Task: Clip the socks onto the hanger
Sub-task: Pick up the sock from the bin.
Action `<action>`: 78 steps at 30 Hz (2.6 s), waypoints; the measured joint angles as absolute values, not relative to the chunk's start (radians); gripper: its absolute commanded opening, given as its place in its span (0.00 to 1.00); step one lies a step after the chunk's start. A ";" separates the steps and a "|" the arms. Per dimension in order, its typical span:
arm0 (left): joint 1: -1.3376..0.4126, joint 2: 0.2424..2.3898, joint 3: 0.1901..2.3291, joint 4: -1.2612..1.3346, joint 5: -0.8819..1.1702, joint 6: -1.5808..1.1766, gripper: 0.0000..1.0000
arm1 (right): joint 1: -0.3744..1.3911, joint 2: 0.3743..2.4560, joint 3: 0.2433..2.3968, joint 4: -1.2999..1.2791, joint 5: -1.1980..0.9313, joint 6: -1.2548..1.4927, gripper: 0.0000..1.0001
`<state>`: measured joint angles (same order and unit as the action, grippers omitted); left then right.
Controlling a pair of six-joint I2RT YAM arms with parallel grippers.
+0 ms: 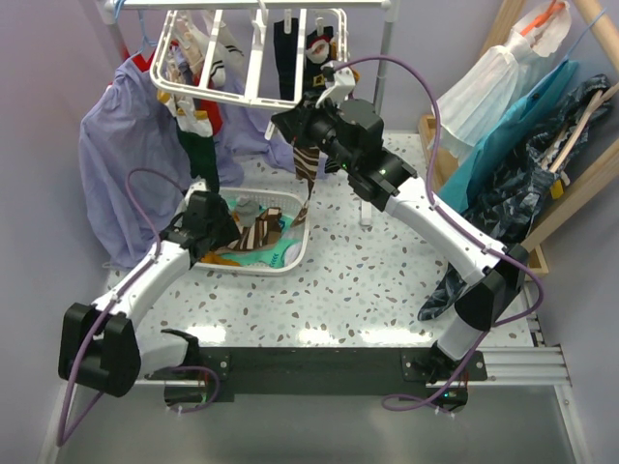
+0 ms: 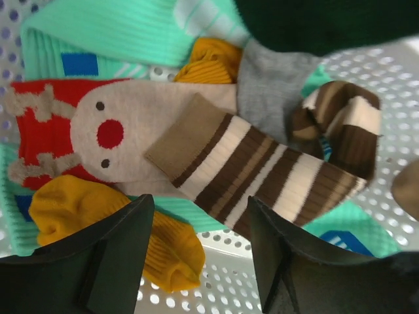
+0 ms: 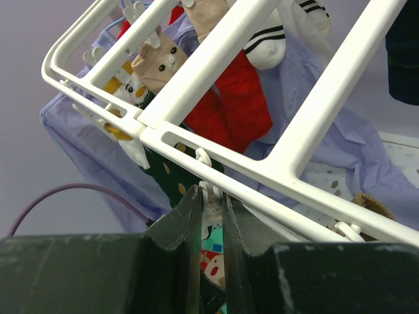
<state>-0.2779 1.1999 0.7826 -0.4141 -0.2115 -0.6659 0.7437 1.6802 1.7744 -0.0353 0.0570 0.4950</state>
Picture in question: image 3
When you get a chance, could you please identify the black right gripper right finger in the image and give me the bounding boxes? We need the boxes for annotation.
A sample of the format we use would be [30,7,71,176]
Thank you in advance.
[223,197,418,313]

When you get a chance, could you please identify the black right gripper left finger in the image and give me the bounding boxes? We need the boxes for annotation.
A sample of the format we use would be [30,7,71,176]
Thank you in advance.
[1,186,202,313]

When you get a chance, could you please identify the white hanger clip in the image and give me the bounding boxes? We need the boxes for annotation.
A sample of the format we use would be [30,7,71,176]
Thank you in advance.
[199,181,222,240]
[334,221,365,242]

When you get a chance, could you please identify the white clip sock hanger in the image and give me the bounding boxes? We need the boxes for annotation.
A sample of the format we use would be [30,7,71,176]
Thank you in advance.
[41,1,418,245]

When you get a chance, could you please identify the mint green sock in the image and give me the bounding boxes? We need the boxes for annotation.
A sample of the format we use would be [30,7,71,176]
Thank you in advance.
[202,227,228,314]

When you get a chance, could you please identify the dark green dotted sock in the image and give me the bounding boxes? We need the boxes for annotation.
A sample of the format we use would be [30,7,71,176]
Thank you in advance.
[104,61,225,209]

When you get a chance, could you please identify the lavender hanging shirt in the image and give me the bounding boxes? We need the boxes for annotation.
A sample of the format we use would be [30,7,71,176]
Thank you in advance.
[41,35,418,229]

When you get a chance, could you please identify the red hanging sock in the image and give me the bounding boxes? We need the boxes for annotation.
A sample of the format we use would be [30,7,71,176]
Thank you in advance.
[117,6,274,154]

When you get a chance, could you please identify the beige cat-face sock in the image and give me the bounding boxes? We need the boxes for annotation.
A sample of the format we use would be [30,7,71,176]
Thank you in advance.
[132,0,228,94]

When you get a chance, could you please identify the white black-striped hanging sock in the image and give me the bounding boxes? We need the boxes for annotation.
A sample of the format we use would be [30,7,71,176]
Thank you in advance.
[244,1,335,70]

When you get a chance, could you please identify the navy patterned hanging sock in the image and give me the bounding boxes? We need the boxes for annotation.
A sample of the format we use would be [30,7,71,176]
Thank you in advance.
[386,0,418,106]

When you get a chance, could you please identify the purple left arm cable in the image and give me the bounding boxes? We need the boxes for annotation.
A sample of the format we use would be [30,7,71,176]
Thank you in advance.
[8,183,155,237]

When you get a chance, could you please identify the light blue wire hanger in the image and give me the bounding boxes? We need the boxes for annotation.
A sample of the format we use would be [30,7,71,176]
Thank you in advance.
[105,1,152,31]

